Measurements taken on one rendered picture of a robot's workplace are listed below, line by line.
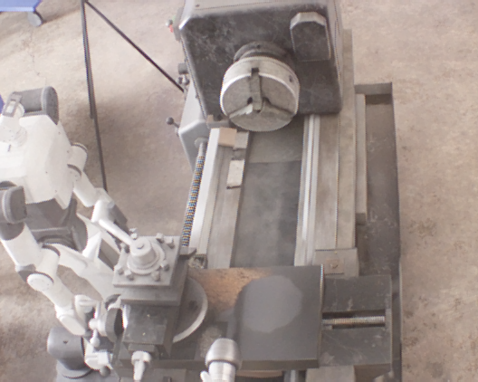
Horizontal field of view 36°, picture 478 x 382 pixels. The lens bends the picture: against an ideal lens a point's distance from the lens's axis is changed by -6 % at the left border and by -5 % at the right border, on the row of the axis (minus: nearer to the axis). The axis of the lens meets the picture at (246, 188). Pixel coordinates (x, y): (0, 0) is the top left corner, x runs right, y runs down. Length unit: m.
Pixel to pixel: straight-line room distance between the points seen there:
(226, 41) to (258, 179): 0.52
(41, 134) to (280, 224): 0.88
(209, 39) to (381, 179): 0.97
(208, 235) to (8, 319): 1.50
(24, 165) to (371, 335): 1.07
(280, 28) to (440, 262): 1.34
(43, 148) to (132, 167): 1.89
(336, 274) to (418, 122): 1.84
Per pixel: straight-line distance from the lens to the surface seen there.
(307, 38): 2.50
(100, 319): 2.31
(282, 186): 2.71
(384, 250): 2.89
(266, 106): 2.47
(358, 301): 2.18
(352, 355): 2.09
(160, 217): 3.76
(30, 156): 2.17
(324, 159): 2.62
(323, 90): 2.70
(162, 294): 2.08
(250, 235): 2.59
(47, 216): 2.29
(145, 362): 2.03
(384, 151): 3.24
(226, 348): 1.85
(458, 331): 3.15
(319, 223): 2.43
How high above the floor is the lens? 2.67
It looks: 45 degrees down
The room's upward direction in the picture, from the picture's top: 15 degrees counter-clockwise
